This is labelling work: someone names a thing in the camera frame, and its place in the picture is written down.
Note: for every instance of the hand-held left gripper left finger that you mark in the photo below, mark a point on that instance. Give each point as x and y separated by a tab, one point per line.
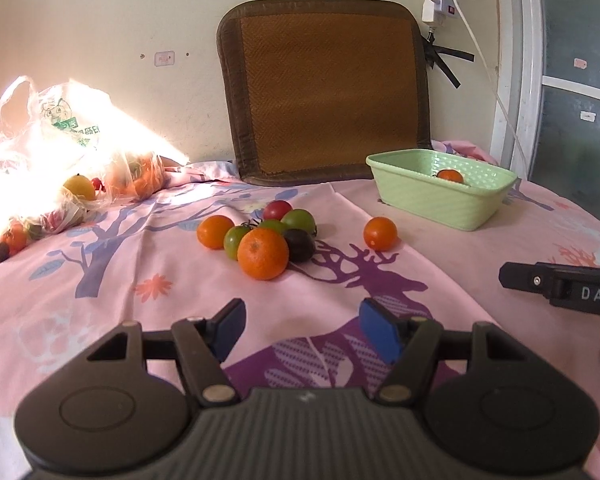
229	330

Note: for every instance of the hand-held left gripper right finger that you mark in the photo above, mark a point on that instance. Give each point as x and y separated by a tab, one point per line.
380	332

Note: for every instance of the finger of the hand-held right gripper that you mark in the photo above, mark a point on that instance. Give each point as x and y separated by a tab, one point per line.
535	279

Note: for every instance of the large orange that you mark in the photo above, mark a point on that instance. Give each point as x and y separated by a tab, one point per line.
263	253

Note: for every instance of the green tomato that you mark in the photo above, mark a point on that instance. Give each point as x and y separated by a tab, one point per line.
273	225
300	220
234	242

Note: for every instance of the dark purple tomato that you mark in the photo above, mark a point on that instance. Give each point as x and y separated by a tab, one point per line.
301	246

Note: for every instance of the green plastic basket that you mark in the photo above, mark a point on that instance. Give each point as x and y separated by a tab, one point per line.
442	200

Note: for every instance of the pink printed bed sheet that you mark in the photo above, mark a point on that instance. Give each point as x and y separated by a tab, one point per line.
455	275

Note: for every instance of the white door sticker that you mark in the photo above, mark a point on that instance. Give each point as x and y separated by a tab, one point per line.
587	115

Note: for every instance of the bagged oranges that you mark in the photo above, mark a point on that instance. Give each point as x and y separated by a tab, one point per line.
137	177

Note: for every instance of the small red cherry tomato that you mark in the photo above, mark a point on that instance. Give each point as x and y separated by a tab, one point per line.
97	183

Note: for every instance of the yellow fruit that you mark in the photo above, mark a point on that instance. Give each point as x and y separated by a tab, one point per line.
79	186

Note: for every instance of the pink door sticker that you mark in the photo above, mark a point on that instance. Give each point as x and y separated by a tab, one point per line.
580	63

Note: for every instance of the bagged small tomatoes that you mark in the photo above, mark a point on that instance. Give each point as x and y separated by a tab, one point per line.
9	242

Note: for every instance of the black tape strips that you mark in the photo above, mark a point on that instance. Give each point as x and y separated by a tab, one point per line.
442	60

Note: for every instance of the brown woven seat cushion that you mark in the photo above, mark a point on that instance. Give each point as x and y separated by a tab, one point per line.
325	90

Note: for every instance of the frosted glass door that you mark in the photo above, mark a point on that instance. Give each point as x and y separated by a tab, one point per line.
580	25

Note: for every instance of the clear plastic bag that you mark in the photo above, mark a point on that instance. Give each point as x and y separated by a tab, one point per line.
34	140

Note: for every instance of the white door frame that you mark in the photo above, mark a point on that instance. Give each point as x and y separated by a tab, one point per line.
517	60

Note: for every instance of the pink wall sticker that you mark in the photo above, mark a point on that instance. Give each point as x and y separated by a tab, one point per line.
163	58

